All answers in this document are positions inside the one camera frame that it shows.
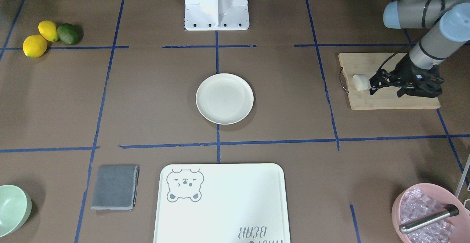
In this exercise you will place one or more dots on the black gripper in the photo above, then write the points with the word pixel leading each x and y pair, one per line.
pixel 403 70

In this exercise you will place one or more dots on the white bun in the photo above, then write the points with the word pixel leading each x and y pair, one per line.
pixel 361 82

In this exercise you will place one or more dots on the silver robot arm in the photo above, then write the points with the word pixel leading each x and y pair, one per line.
pixel 447 22

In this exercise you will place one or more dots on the white bear tray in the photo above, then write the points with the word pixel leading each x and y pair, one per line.
pixel 222 203

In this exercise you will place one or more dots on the wooden cutting board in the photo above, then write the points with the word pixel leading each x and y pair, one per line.
pixel 366 64

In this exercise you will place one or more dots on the pink bowl with ice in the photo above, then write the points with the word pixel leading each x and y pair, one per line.
pixel 424 199

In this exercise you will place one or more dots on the white round plate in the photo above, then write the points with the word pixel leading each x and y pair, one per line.
pixel 224 99

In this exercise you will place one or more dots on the grey folded cloth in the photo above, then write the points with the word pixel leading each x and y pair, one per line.
pixel 116 187

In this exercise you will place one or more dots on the green avocado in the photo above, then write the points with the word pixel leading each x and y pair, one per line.
pixel 68 34

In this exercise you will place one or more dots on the yellow lemon near avocado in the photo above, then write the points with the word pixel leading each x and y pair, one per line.
pixel 48 30

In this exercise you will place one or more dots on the yellow lemon front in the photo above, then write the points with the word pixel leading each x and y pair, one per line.
pixel 34 46

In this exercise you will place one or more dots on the mint green bowl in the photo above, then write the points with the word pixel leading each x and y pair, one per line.
pixel 15 208

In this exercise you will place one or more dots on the metal scoop handle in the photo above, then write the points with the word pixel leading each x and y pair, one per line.
pixel 447 211

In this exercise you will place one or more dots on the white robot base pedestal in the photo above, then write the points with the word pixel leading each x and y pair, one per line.
pixel 216 15

